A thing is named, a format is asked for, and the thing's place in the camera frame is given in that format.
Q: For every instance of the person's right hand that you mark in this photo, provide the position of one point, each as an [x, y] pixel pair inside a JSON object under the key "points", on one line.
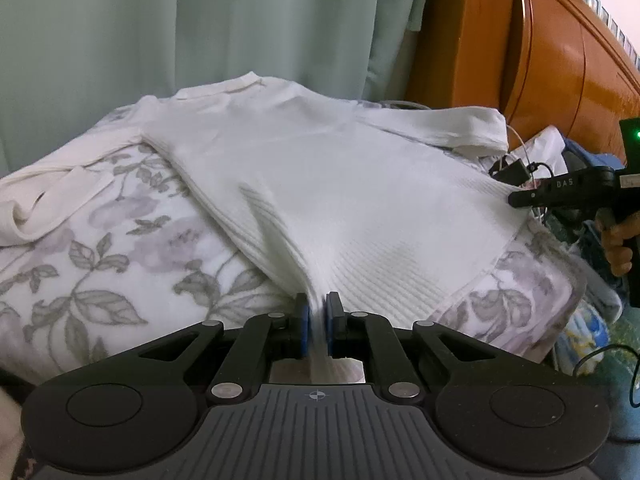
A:
{"points": [[620, 245]]}

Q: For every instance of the blue patterned item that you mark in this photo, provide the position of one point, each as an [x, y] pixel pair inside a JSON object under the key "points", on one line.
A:
{"points": [[635, 380]]}

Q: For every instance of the white knit sweater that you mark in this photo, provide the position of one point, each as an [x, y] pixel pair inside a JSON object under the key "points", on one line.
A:
{"points": [[325, 185]]}

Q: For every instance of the blue patterned cloth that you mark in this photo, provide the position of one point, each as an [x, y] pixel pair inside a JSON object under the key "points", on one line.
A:
{"points": [[582, 332]]}

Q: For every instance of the green patterned sheet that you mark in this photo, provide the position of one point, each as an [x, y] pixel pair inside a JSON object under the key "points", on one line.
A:
{"points": [[620, 325]]}

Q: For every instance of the white cloth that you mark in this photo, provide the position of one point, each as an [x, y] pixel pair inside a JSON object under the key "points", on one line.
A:
{"points": [[542, 150]]}

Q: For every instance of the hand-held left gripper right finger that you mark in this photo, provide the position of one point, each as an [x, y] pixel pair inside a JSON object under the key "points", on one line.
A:
{"points": [[331, 325]]}

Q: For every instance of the wooden headboard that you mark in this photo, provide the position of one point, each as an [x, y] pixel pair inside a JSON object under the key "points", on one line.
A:
{"points": [[550, 60]]}

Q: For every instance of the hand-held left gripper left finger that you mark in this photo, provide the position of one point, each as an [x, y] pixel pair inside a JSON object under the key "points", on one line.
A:
{"points": [[302, 327]]}

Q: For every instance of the floral fleece blanket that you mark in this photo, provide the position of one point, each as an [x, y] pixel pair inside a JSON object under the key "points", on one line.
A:
{"points": [[100, 270]]}

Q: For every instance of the pale green curtain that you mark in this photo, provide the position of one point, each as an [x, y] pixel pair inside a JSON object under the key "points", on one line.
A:
{"points": [[200, 20]]}

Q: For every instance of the black power adapter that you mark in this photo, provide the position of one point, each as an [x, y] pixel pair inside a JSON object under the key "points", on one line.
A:
{"points": [[512, 172]]}

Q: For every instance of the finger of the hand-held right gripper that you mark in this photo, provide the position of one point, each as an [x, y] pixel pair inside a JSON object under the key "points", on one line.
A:
{"points": [[525, 197]]}

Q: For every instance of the row of small picture frames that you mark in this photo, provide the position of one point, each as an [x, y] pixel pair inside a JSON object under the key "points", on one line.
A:
{"points": [[612, 25]]}

